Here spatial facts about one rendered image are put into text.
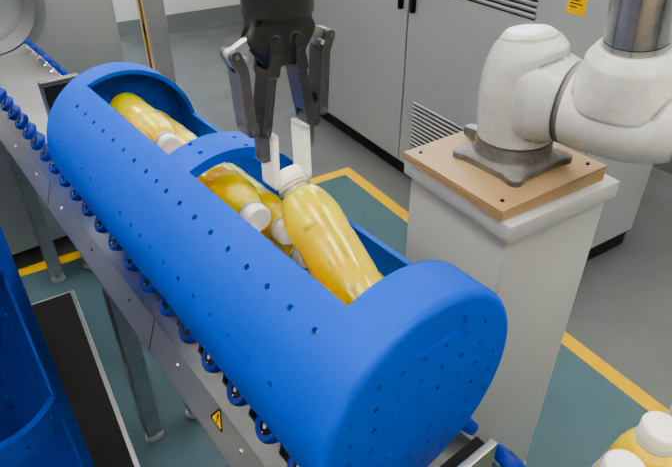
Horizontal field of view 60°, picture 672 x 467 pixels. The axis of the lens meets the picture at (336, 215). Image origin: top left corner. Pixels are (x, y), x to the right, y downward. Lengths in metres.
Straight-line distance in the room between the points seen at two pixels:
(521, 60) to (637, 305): 1.70
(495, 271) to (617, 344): 1.31
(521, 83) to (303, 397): 0.75
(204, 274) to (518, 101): 0.69
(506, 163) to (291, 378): 0.75
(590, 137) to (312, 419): 0.73
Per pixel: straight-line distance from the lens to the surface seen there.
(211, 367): 0.89
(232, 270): 0.68
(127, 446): 1.88
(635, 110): 1.07
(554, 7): 2.32
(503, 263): 1.19
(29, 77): 2.20
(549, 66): 1.14
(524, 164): 1.22
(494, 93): 1.17
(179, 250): 0.77
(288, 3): 0.60
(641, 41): 1.05
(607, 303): 2.63
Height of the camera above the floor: 1.61
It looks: 34 degrees down
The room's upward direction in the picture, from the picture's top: straight up
